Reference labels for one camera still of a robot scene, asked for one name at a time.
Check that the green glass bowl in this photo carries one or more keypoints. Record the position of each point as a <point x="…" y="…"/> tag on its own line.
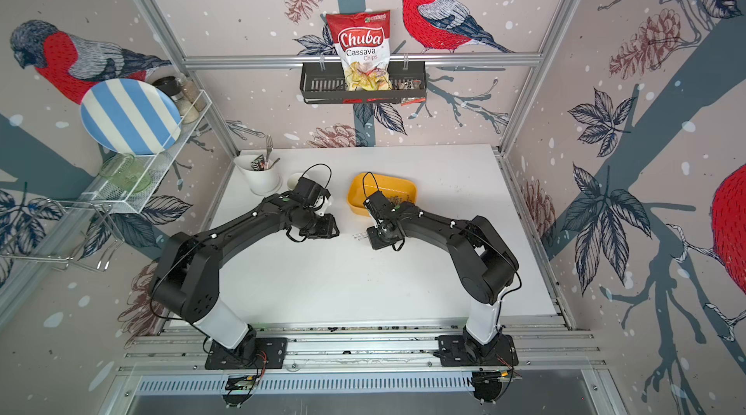
<point x="126" y="174"/>

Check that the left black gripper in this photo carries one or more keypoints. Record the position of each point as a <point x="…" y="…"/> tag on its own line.
<point x="328" y="229"/>

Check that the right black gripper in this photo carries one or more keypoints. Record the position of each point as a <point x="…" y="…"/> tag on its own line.
<point x="374" y="243"/>

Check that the black lid spice jar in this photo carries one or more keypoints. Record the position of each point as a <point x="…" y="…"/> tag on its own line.
<point x="171" y="86"/>

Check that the purple grey mug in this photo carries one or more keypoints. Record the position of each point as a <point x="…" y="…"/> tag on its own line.
<point x="293" y="180"/>

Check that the blue white striped plate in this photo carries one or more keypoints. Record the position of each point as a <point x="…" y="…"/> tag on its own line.
<point x="131" y="117"/>

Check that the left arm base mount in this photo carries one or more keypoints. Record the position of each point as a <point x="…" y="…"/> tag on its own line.
<point x="253" y="357"/>

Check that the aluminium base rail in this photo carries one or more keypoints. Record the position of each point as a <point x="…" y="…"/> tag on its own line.
<point x="389" y="360"/>

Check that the white utensil holder cup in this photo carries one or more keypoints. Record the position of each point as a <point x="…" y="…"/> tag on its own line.
<point x="259" y="172"/>

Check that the yellow plastic storage box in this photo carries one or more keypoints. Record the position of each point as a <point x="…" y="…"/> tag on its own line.
<point x="396" y="190"/>

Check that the red Chuba chips bag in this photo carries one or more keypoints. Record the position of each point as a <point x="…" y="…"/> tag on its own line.
<point x="362" y="41"/>

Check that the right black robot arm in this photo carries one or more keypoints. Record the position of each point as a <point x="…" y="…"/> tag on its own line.
<point x="486" y="267"/>

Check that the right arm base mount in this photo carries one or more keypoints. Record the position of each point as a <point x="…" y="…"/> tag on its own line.
<point x="478" y="351"/>

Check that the black wire wall basket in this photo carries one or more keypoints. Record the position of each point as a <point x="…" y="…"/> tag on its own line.
<point x="333" y="84"/>

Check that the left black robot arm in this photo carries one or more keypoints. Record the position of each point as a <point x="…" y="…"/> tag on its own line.
<point x="187" y="279"/>

